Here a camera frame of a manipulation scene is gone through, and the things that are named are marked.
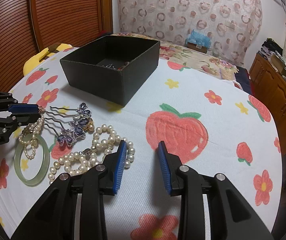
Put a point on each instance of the brown louvered wardrobe door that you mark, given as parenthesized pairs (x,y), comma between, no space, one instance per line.
(29,26)

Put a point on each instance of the clutter pile on sideboard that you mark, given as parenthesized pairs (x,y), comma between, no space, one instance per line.
(271,51)

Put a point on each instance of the black square jewelry box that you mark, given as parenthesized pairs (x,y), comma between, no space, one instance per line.
(83,68)

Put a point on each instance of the circle pattern lace curtain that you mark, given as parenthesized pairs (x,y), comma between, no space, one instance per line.
(230,25)

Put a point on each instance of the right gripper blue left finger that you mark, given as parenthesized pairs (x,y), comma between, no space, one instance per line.
(115,165)

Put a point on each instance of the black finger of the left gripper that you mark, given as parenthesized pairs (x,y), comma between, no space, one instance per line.
(25,118)

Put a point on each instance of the yellow plush toy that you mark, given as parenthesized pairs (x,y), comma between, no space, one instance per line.
(46,53)

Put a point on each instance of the small brown cardboard box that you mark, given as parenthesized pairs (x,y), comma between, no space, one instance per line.
(201,49)

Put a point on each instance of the blue crystal hair pin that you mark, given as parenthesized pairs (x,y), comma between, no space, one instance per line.
(77,117)

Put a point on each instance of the purple butterfly hair pin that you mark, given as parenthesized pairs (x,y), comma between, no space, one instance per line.
(66,136)

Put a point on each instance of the green bead silver jewelry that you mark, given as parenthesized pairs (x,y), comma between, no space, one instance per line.
(114,64)

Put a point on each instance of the floral bed cover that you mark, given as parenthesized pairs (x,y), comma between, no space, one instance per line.
(181,58)

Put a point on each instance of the brown wooden sideboard cabinet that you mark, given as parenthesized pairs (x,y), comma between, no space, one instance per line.
(270,89)

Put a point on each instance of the blue plastic bag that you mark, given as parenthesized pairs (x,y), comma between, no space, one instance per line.
(198,39)

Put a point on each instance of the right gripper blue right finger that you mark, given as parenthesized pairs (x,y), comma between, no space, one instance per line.
(169,165)

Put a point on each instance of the green jade bangle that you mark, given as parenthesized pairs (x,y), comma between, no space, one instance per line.
(39,177)

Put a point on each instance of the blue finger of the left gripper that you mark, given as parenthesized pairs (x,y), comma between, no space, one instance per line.
(23,108)

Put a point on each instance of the strawberry flower print cloth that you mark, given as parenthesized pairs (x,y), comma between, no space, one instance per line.
(225,138)

